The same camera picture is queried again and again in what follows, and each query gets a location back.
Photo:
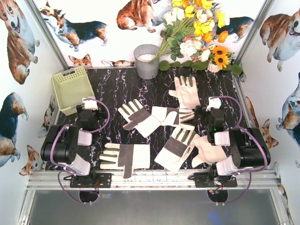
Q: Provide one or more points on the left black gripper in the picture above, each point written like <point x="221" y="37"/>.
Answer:
<point x="81" y="109"/>

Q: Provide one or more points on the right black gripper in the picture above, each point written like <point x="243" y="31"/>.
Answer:
<point x="205" y="112"/>

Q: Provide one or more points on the work glove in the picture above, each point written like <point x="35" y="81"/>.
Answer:
<point x="138" y="118"/>
<point x="126" y="157"/>
<point x="185" y="92"/>
<point x="207" y="153"/>
<point x="174" y="117"/>
<point x="177" y="149"/>

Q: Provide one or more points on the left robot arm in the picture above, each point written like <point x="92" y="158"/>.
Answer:
<point x="61" y="144"/>

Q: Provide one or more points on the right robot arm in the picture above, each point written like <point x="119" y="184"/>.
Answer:
<point x="228" y="152"/>

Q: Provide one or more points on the green plastic storage basket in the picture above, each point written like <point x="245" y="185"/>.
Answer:
<point x="71" y="87"/>

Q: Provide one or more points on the small sunflower pot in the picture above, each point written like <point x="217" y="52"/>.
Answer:
<point x="220" y="58"/>

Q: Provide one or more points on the grey metal bucket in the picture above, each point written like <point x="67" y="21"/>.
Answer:
<point x="146" y="62"/>

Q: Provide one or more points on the artificial flower bouquet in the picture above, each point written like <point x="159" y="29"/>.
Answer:
<point x="190" y="25"/>

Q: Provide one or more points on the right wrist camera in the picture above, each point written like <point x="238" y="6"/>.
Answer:
<point x="213" y="103"/>

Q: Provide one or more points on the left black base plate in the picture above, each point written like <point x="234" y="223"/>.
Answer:
<point x="99" y="180"/>

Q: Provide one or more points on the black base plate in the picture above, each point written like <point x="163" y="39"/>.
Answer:
<point x="99" y="180"/>
<point x="204" y="180"/>

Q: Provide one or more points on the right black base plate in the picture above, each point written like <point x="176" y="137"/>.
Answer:
<point x="204" y="180"/>

